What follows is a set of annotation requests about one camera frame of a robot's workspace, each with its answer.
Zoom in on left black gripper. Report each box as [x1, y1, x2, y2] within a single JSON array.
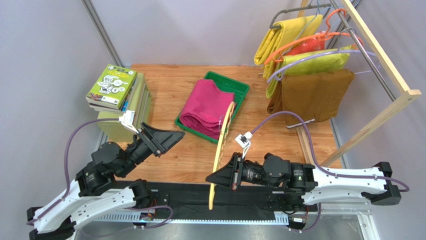
[[117, 121, 187, 177]]

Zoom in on pink trousers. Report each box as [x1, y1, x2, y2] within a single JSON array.
[[179, 79, 235, 140]]

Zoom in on cream yellow hanger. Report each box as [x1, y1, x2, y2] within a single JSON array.
[[208, 101, 236, 211]]

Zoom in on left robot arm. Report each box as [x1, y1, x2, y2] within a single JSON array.
[[27, 122, 185, 240]]

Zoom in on lilac hanger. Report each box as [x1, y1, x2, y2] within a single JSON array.
[[266, 49, 362, 83]]

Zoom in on brown trousers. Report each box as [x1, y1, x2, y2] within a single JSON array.
[[266, 69, 355, 123]]

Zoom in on yellow trousers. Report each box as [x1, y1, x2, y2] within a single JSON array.
[[254, 14, 323, 79]]

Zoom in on lime green trousers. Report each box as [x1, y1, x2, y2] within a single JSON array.
[[265, 45, 355, 99]]

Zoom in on red orange trousers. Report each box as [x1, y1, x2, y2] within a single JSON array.
[[284, 37, 325, 56]]

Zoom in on orange hanger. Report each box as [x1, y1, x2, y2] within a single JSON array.
[[264, 8, 351, 65]]

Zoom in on grey hanger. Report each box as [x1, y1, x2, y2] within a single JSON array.
[[269, 3, 332, 30]]

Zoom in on black base mat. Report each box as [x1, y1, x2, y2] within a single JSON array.
[[88, 180, 319, 221]]

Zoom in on green plastic tray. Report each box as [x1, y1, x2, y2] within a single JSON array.
[[174, 71, 250, 144]]

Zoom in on wooden clothes rack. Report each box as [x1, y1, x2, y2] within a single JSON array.
[[310, 0, 422, 167]]

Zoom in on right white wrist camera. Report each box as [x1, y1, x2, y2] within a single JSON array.
[[235, 131, 253, 159]]

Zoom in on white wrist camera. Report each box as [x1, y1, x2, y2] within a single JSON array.
[[235, 131, 253, 159], [118, 110, 139, 134]]

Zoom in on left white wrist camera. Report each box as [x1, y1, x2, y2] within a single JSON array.
[[118, 110, 139, 134]]

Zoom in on aluminium corner post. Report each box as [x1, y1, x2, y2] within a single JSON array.
[[81, 0, 125, 67]]

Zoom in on metal hanging rail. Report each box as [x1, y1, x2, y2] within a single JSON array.
[[330, 0, 401, 102]]

